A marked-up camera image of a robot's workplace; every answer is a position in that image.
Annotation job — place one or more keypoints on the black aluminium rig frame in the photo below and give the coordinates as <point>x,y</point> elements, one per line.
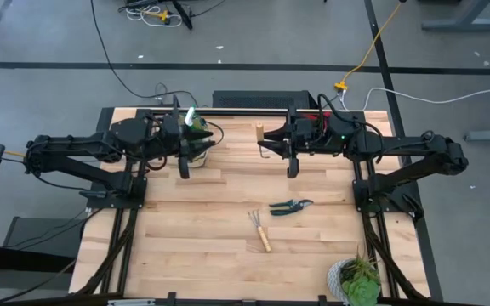
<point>236,112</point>

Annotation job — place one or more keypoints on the silver metal bracket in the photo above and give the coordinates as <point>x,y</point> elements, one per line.
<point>130,302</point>

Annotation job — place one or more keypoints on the green pruning shears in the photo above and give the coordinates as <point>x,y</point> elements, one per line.
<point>289,207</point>

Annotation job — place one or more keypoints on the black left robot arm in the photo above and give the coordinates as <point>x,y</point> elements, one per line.
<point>70,142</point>

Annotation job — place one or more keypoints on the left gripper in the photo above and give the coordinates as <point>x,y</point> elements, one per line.
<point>172,136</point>

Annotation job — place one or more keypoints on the grey desk leg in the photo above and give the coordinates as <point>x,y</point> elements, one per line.
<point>462,24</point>

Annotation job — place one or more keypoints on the green spray bottle white head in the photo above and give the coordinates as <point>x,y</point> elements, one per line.
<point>190,118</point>

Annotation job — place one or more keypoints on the black computer case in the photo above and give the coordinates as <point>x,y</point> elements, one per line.
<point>262,100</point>

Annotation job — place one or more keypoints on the black stand leg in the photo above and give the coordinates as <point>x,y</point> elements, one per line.
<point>183,15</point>

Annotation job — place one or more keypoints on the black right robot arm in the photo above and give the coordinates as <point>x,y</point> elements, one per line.
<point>411,143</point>

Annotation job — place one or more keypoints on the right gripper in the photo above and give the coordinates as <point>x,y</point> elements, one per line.
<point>311,140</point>

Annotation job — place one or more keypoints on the succulent plant white patterned pot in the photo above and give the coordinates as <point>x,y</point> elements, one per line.
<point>360,291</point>

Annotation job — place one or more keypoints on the black red gardening glove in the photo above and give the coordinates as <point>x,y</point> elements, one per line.
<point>318,117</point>

